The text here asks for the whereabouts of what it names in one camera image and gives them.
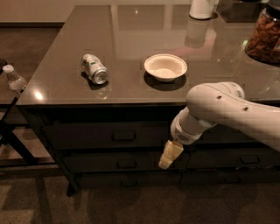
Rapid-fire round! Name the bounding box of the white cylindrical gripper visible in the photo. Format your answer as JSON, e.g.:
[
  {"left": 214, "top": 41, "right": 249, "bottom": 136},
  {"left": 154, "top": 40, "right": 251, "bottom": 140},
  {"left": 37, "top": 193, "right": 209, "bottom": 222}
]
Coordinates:
[{"left": 158, "top": 107, "right": 216, "bottom": 169}]

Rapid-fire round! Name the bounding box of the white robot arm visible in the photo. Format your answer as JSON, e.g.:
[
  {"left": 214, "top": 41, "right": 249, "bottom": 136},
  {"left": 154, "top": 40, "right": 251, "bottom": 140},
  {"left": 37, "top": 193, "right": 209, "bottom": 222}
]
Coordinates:
[{"left": 158, "top": 82, "right": 280, "bottom": 169}]

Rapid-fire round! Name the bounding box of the dark bottom right drawer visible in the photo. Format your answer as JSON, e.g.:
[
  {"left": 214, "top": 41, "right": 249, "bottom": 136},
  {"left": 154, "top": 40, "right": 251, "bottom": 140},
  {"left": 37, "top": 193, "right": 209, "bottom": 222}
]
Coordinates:
[{"left": 180, "top": 170, "right": 280, "bottom": 186}]

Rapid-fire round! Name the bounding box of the dark drawer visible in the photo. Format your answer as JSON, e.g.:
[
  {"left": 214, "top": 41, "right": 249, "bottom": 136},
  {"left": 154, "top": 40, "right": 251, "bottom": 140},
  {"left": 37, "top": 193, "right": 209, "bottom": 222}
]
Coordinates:
[
  {"left": 62, "top": 150, "right": 191, "bottom": 173},
  {"left": 75, "top": 171, "right": 181, "bottom": 189},
  {"left": 197, "top": 126, "right": 257, "bottom": 144},
  {"left": 180, "top": 170, "right": 280, "bottom": 186},
  {"left": 187, "top": 148, "right": 280, "bottom": 169},
  {"left": 43, "top": 121, "right": 169, "bottom": 150}
]

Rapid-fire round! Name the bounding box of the dark top right drawer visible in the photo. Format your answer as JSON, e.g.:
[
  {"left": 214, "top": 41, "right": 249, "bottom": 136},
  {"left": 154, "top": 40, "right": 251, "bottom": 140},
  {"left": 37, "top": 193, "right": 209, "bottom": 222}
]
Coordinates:
[{"left": 197, "top": 126, "right": 257, "bottom": 144}]

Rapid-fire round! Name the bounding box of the dark middle right drawer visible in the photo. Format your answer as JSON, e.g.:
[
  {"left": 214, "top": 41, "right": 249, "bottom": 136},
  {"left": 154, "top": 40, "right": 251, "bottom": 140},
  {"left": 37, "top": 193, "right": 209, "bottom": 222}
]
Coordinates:
[{"left": 187, "top": 148, "right": 280, "bottom": 169}]

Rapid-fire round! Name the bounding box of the dark bottom left drawer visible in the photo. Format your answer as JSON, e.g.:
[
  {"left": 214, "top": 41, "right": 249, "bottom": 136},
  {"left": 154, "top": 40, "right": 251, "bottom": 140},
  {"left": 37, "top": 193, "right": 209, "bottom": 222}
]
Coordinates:
[{"left": 75, "top": 171, "right": 181, "bottom": 189}]

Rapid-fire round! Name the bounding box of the dark top left drawer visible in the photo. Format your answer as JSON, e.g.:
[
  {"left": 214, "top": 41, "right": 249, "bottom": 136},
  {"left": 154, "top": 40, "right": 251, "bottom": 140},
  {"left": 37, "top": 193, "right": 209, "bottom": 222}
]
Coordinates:
[{"left": 43, "top": 121, "right": 169, "bottom": 150}]

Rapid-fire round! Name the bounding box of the dark middle left drawer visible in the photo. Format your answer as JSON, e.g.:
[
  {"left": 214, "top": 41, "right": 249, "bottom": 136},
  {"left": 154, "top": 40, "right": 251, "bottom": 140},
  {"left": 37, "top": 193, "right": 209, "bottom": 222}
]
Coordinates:
[{"left": 62, "top": 150, "right": 191, "bottom": 173}]

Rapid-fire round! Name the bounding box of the white paper bowl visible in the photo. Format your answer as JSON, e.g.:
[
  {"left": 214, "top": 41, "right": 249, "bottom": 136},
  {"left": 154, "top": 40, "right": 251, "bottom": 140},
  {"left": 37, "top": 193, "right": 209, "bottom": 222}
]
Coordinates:
[{"left": 143, "top": 53, "right": 187, "bottom": 82}]

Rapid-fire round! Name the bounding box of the silver green soda can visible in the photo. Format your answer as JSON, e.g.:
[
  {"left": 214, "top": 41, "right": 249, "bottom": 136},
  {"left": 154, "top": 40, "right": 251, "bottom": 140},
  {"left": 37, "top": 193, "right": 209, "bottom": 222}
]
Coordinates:
[{"left": 81, "top": 54, "right": 109, "bottom": 85}]

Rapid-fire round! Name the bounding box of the jar of nuts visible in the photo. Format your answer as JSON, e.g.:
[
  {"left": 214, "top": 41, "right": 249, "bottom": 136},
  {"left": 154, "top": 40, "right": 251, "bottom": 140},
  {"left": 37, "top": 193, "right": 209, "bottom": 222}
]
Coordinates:
[{"left": 245, "top": 0, "right": 280, "bottom": 64}]

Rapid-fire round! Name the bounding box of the white kettle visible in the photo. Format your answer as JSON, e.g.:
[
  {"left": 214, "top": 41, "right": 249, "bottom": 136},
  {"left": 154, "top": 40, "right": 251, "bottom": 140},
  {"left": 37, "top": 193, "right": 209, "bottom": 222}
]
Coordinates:
[{"left": 189, "top": 0, "right": 215, "bottom": 20}]

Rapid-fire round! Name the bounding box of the black side table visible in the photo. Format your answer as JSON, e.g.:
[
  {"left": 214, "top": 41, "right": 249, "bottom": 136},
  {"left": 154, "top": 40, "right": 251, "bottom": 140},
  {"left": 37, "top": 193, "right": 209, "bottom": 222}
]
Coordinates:
[{"left": 0, "top": 59, "right": 54, "bottom": 167}]

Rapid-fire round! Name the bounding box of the clear plastic water bottle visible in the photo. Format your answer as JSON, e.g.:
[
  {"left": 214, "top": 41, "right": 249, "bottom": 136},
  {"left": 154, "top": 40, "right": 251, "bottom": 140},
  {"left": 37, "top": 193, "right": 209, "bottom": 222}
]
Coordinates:
[{"left": 3, "top": 65, "right": 27, "bottom": 98}]

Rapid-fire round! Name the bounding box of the dark drawer cabinet frame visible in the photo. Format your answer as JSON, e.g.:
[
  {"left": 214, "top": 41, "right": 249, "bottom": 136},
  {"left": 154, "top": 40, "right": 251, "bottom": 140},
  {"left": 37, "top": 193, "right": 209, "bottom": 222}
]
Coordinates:
[{"left": 20, "top": 104, "right": 280, "bottom": 194}]

